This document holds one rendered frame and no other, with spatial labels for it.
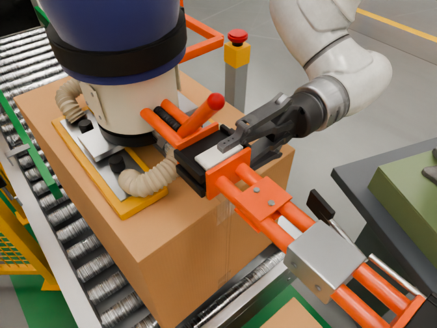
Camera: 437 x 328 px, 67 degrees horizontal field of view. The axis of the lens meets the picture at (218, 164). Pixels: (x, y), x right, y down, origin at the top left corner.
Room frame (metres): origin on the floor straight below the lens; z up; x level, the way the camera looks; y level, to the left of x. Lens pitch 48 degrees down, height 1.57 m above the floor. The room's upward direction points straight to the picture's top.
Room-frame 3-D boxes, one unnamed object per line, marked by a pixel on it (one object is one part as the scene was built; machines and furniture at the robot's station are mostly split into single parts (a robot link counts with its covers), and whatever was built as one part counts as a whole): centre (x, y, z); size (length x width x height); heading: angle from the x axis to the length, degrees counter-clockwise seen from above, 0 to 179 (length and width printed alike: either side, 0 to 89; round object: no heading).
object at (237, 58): (1.08, -0.07, 0.50); 0.07 x 0.07 x 1.00; 38
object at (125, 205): (0.48, 0.24, 1.08); 0.34 x 0.10 x 0.05; 39
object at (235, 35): (1.08, -0.07, 1.02); 0.07 x 0.07 x 0.04
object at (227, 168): (0.35, 0.01, 1.19); 0.10 x 0.08 x 0.06; 129
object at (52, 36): (0.55, 0.17, 1.30); 0.23 x 0.23 x 0.04
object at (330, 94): (0.49, -0.18, 1.19); 0.09 x 0.06 x 0.09; 38
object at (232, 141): (0.36, -0.02, 1.23); 0.05 x 0.01 x 0.03; 128
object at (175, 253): (0.60, 0.18, 0.86); 0.60 x 0.40 x 0.40; 41
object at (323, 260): (0.19, -0.13, 1.19); 0.07 x 0.07 x 0.04; 39
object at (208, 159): (0.34, 0.00, 1.21); 0.07 x 0.03 x 0.01; 128
